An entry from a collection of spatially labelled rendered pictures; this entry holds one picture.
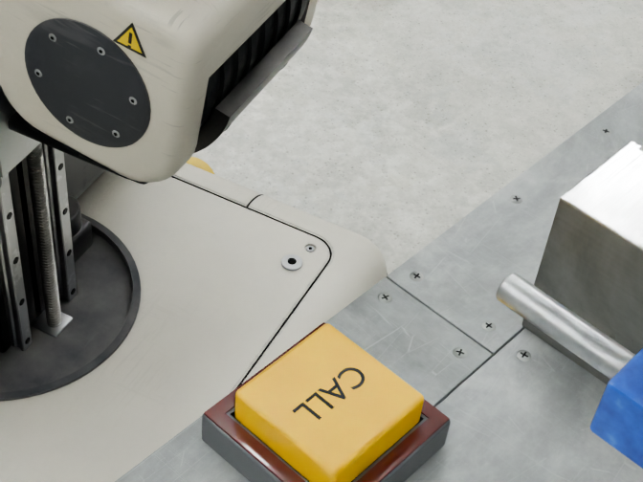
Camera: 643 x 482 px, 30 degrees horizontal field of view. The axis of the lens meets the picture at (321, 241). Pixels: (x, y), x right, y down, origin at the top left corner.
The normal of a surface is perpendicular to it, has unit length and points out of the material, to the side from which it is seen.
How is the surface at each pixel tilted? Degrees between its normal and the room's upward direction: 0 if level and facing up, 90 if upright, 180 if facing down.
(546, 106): 0
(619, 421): 90
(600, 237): 90
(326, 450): 0
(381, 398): 0
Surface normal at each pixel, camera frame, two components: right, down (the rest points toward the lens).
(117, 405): 0.08, -0.70
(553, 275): -0.68, 0.48
